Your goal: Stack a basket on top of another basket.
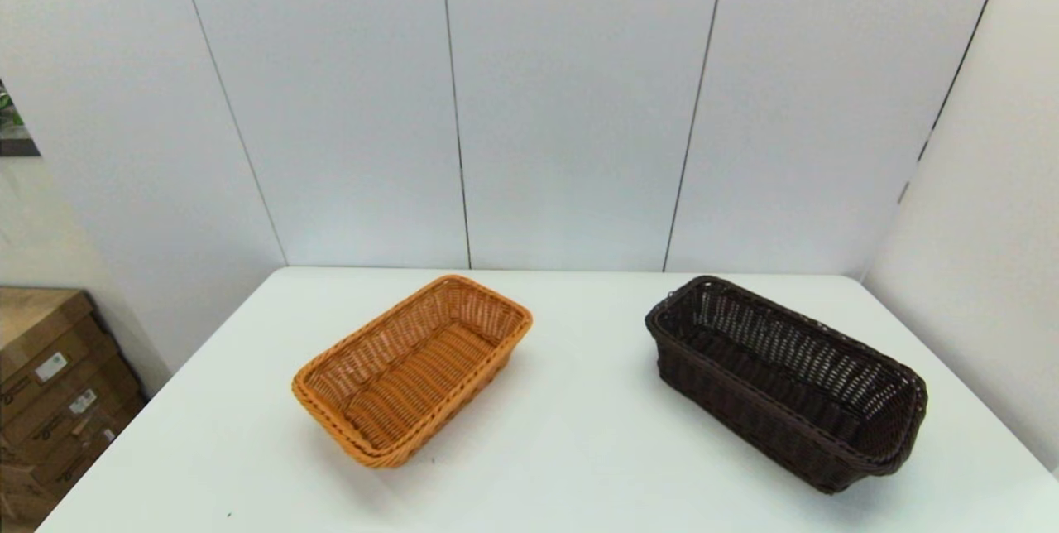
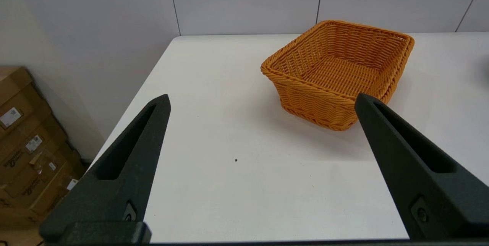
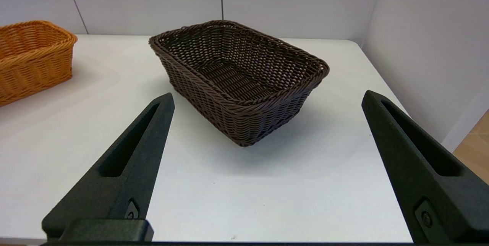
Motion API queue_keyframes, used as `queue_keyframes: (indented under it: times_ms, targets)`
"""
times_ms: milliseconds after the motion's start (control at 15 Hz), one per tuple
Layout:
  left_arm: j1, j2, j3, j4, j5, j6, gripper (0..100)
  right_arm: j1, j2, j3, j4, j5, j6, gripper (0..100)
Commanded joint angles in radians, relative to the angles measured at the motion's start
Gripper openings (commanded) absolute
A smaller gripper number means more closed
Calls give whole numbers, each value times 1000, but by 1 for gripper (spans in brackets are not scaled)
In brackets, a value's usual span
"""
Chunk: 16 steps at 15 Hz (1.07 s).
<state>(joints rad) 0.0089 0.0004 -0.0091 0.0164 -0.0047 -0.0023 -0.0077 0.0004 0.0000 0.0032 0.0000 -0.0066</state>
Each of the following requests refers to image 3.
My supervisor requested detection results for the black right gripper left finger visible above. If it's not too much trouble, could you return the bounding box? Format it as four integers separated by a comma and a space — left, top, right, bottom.
42, 92, 175, 241

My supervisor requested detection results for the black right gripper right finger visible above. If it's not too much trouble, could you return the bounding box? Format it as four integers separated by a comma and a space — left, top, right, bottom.
361, 90, 489, 243

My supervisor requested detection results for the dark brown wicker basket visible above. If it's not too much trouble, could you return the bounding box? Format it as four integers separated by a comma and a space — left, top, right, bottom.
149, 19, 330, 147

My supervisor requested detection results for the orange wicker basket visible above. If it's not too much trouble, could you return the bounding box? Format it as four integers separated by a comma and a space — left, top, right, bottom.
0, 20, 78, 107

